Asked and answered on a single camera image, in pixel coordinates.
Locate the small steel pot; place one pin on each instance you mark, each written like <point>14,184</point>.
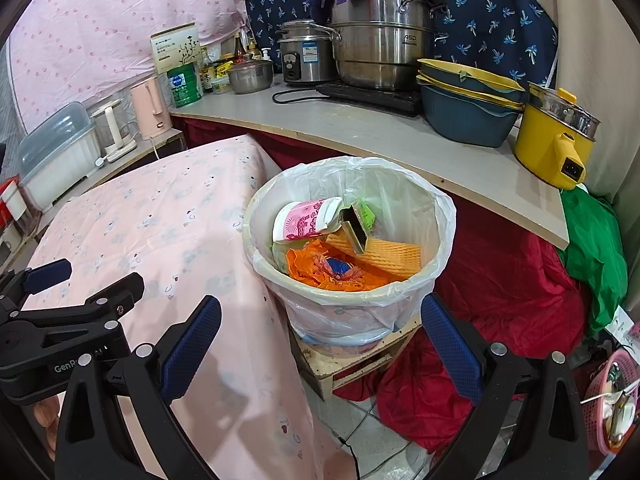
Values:
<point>250,77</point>

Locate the navy printed cloth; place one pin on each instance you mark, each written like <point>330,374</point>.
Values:
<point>490,10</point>

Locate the pink plastic basket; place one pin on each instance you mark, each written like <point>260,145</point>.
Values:
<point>600,395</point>

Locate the pink dotted curtain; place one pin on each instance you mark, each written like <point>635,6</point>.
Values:
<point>100,25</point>

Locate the green tin can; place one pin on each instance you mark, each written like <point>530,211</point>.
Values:
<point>185,87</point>

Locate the steel rice cooker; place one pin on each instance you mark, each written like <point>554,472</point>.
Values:
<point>305,55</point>

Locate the green cloth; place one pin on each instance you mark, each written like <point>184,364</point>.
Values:
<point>595,245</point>

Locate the orange foam net sleeve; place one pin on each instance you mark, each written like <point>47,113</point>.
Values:
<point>395,255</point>

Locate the pink electric kettle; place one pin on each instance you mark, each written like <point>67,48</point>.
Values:
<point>147,107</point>

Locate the dark sauce bottle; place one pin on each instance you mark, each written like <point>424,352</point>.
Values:
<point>206,72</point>

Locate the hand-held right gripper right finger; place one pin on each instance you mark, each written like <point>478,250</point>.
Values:
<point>450,345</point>

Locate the pink paper cup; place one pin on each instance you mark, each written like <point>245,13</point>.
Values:
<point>305,220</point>

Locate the grey curved counter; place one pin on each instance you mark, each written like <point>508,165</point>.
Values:
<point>400,140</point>

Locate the yellow electric pot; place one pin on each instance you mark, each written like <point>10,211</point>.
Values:
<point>540,145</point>

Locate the pink printed tablecloth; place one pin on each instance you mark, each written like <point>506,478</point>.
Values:
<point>150,220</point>

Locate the red cloth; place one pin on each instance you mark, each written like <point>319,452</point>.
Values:
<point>500,280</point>

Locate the glass electric kettle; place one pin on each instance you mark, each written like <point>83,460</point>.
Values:
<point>112,127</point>

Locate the person's left hand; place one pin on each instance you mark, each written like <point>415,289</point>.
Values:
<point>47,412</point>

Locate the orange plastic wrapper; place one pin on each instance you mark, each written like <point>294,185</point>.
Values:
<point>305,265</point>
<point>375,280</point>

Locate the green carton box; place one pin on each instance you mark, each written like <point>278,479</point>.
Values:
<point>355,230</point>

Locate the glass food container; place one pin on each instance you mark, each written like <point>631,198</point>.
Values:
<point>221,86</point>

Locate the wooden stool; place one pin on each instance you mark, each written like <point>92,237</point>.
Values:
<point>350,360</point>

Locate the blue and yellow basin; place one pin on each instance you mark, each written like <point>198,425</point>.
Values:
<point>465,77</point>
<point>465,120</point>

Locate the white lined trash bin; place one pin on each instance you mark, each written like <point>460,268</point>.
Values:
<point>280,190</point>

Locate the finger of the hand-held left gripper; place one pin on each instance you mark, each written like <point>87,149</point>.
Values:
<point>47,275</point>
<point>115,295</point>

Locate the black induction cooker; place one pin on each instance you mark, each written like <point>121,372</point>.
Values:
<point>370,97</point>

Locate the large steel steamer pot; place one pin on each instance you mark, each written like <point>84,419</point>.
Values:
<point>385,45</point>

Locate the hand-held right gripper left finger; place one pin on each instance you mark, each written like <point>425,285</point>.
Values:
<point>192,342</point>

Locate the dish drainer with grey lid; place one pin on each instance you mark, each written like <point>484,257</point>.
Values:
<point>60,155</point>

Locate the beige cardboard box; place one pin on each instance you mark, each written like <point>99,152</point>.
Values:
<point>175,50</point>

